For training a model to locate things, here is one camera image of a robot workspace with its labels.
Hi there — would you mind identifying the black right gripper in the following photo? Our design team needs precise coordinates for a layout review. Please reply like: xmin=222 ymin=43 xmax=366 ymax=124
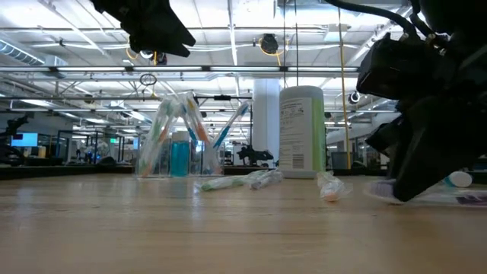
xmin=356 ymin=32 xmax=487 ymax=203

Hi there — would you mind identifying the purple toothbrush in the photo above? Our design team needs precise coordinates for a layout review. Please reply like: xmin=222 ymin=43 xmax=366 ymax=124
xmin=363 ymin=178 xmax=487 ymax=209
xmin=249 ymin=168 xmax=285 ymax=190

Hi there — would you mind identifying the orange toothbrush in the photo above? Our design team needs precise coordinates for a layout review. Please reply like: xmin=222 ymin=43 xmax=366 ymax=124
xmin=184 ymin=93 xmax=220 ymax=176
xmin=142 ymin=99 xmax=182 ymax=178
xmin=317 ymin=170 xmax=354 ymax=203

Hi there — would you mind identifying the green toothbrush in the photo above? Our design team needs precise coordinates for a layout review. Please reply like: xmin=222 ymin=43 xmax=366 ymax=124
xmin=137 ymin=97 xmax=180 ymax=178
xmin=199 ymin=170 xmax=269 ymax=193

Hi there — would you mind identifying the blue toothbrush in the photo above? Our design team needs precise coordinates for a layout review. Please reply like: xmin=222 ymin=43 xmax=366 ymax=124
xmin=178 ymin=93 xmax=201 ymax=149
xmin=211 ymin=100 xmax=251 ymax=150

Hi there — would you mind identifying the clear plastic cup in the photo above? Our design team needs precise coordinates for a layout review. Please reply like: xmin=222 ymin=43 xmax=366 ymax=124
xmin=135 ymin=93 xmax=226 ymax=179

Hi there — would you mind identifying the white green wipes canister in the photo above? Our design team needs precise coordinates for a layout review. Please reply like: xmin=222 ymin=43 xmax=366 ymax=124
xmin=279 ymin=85 xmax=327 ymax=180

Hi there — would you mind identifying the white column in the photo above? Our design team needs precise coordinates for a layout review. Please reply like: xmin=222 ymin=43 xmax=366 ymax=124
xmin=252 ymin=78 xmax=282 ymax=163

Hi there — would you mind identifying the blue computer monitor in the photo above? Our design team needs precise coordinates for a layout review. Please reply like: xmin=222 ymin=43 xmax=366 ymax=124
xmin=10 ymin=132 xmax=39 ymax=148

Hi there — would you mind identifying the dark background machine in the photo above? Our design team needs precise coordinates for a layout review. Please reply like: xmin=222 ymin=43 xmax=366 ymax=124
xmin=0 ymin=115 xmax=30 ymax=167

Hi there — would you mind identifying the long light rail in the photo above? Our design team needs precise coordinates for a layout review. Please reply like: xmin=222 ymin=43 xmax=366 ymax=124
xmin=0 ymin=65 xmax=361 ymax=73

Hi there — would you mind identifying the black cable ring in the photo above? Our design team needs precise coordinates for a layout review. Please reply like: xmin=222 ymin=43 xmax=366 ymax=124
xmin=138 ymin=72 xmax=158 ymax=87

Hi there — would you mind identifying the black hanging cable reel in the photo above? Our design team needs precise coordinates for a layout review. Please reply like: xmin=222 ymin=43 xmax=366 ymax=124
xmin=258 ymin=33 xmax=281 ymax=56

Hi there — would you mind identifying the hanging black cable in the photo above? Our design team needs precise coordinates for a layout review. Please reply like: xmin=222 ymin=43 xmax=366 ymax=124
xmin=282 ymin=0 xmax=286 ymax=89

